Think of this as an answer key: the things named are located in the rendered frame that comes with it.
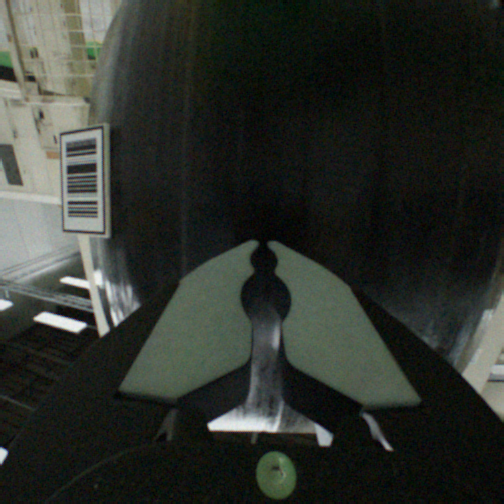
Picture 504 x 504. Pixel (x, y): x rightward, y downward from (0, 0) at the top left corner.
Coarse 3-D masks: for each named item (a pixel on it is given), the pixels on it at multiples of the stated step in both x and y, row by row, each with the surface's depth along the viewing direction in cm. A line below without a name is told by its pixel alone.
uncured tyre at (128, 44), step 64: (128, 0) 15; (192, 0) 14; (256, 0) 14; (320, 0) 14; (384, 0) 14; (448, 0) 14; (128, 64) 14; (192, 64) 13; (256, 64) 13; (320, 64) 13; (384, 64) 13; (448, 64) 13; (128, 128) 13; (192, 128) 13; (256, 128) 13; (320, 128) 13; (384, 128) 13; (448, 128) 13; (128, 192) 14; (192, 192) 13; (256, 192) 13; (320, 192) 13; (384, 192) 13; (448, 192) 13; (128, 256) 14; (192, 256) 14; (320, 256) 14; (384, 256) 14; (448, 256) 14; (256, 320) 15; (448, 320) 15; (256, 384) 17
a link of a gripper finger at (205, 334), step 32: (224, 256) 10; (256, 256) 11; (192, 288) 8; (224, 288) 8; (160, 320) 7; (192, 320) 7; (224, 320) 7; (160, 352) 6; (192, 352) 6; (224, 352) 6; (128, 384) 5; (160, 384) 5; (192, 384) 6; (224, 384) 6
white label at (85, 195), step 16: (80, 128) 14; (96, 128) 14; (64, 144) 15; (80, 144) 14; (96, 144) 14; (64, 160) 15; (80, 160) 15; (96, 160) 14; (64, 176) 15; (80, 176) 15; (96, 176) 14; (64, 192) 15; (80, 192) 15; (96, 192) 14; (64, 208) 15; (80, 208) 15; (96, 208) 14; (64, 224) 16; (80, 224) 15; (96, 224) 14
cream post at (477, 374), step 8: (496, 312) 38; (496, 320) 39; (488, 328) 40; (496, 328) 40; (488, 336) 40; (496, 336) 40; (480, 344) 41; (488, 344) 41; (496, 344) 41; (488, 352) 41; (496, 352) 41; (480, 360) 42; (488, 360) 42; (496, 360) 42; (472, 368) 43; (480, 368) 43; (488, 368) 43; (464, 376) 43; (472, 376) 43; (480, 376) 43; (488, 376) 43; (472, 384) 44; (480, 384) 44
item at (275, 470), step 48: (192, 432) 5; (336, 432) 5; (96, 480) 4; (144, 480) 4; (192, 480) 4; (240, 480) 4; (288, 480) 4; (336, 480) 4; (384, 480) 4; (432, 480) 4
